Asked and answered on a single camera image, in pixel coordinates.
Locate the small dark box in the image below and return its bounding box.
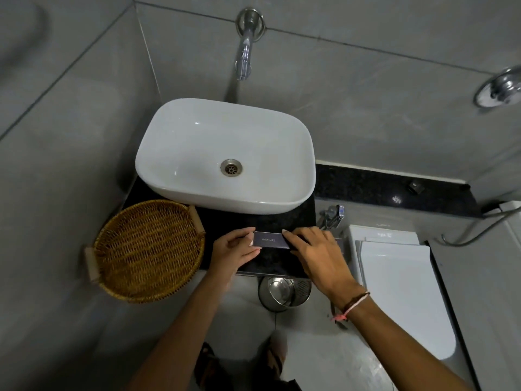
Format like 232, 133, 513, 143
243, 231, 311, 251

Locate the red thread wristband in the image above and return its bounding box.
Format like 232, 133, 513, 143
331, 291, 371, 323

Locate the person's right sandalled foot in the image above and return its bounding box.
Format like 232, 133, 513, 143
266, 330, 289, 383

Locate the person's left forearm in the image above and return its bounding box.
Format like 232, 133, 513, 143
127, 268, 242, 391

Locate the grey spray hose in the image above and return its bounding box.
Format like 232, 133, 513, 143
441, 207, 521, 247

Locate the metal basin drain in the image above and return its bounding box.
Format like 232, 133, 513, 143
220, 159, 243, 177

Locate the person's sandalled foot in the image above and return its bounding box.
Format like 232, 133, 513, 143
266, 330, 289, 383
194, 342, 222, 390

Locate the person's left sandalled foot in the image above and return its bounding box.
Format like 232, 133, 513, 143
194, 342, 222, 390

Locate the chrome wall spout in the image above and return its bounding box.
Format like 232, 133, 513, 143
234, 8, 266, 81

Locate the white toilet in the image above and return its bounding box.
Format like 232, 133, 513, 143
341, 224, 456, 361

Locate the white ceramic wash basin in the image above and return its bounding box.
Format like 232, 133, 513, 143
135, 98, 316, 215

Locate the woven wicker basket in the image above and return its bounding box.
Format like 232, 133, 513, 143
84, 200, 206, 304

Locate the person's right hand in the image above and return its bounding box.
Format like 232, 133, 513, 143
282, 226, 366, 310

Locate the chrome hand spray faucet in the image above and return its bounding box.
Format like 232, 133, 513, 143
318, 204, 346, 231

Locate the steel waste bin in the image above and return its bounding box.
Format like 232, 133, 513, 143
258, 276, 312, 313

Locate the person's right forearm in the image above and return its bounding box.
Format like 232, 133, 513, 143
335, 290, 482, 391

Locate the person's left hand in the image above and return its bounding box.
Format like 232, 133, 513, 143
207, 227, 263, 282

